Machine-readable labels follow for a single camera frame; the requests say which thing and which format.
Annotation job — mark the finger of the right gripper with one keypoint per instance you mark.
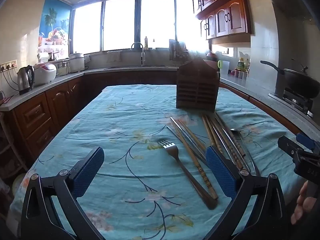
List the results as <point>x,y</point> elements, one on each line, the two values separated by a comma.
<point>307,142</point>
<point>289,147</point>

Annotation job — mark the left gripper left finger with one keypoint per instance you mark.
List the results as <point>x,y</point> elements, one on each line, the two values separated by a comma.
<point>51,209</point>

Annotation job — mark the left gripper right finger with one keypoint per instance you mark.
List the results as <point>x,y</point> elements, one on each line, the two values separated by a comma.
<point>240,186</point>

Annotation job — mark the metal spoon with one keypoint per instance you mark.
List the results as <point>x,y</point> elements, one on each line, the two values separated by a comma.
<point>237,132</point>

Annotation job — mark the metal fork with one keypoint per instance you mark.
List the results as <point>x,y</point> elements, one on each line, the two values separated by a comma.
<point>172,150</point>

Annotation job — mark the brown bamboo chopstick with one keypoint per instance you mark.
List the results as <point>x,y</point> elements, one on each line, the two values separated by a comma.
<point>195,160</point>

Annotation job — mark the kitchen faucet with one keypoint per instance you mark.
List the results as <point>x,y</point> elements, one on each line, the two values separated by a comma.
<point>137,46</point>

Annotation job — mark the person right hand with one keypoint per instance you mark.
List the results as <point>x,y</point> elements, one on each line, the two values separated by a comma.
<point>304,204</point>

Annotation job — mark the gas stove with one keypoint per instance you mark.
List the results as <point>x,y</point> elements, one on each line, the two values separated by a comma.
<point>301,103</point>

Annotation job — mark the black wok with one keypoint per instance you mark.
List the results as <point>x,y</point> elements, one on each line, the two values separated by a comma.
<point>298,82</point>

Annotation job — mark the spice jars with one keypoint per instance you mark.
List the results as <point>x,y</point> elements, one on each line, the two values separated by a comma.
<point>240,74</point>

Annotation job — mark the yellow oil bottle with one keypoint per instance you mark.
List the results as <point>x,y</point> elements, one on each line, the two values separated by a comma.
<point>241,64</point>

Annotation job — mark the teal floral tablecloth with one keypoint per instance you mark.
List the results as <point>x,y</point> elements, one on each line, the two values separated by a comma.
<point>140,192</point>

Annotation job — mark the wooden utensil holder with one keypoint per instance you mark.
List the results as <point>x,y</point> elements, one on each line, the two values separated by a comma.
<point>197,85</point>

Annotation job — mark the pink basin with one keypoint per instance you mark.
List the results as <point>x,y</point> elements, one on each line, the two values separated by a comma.
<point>211,56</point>

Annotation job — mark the steel electric kettle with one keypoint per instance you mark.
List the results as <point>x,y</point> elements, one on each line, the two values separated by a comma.
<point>25,79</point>

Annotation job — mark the white pink rice cooker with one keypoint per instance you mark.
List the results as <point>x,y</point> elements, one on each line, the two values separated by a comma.
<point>44,73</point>

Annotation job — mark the dish rack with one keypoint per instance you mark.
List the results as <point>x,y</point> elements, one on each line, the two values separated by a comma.
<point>177,51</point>

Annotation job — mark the white cooker pot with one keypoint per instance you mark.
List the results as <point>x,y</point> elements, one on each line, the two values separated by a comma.
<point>76,62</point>

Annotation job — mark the upper wooden cabinets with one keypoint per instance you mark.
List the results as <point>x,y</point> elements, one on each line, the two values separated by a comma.
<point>223,21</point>

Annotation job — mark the tropical fruit poster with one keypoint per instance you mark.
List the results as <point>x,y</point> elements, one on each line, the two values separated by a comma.
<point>54,29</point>

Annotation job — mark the dish soap bottle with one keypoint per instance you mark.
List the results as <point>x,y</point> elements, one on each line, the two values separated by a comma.
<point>146,43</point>

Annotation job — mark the white jug green handle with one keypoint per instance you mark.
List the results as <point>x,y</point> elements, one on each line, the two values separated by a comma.
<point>223,67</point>

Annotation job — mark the wall power outlets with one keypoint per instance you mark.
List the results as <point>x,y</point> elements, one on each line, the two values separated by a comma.
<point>9,65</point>

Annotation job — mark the window frame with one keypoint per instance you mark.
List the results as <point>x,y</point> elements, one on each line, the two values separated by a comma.
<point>116,24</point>

